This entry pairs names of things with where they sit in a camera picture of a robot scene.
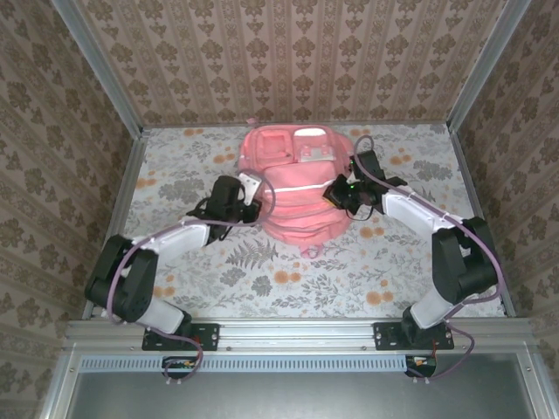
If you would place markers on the pink student backpack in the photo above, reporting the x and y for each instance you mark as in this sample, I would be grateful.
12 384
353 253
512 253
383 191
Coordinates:
301 214

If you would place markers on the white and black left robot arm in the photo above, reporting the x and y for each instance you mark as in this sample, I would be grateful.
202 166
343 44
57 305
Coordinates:
179 235

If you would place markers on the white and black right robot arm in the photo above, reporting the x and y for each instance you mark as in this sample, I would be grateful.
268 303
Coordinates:
410 207

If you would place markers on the floral tablecloth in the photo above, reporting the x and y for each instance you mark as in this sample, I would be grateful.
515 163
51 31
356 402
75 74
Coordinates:
305 288

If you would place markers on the grey metal sheet panel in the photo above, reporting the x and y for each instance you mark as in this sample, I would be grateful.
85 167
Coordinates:
284 397

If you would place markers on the aluminium side rail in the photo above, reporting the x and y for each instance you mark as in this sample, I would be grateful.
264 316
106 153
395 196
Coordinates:
126 183
471 183

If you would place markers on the aluminium front rail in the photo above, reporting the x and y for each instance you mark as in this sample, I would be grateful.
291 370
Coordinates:
297 336

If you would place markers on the aluminium corner post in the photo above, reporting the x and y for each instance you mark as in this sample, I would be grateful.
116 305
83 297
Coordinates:
98 70
489 65

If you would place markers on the aluminium outer frame bar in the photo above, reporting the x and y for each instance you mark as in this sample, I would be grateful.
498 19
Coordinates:
536 384
59 384

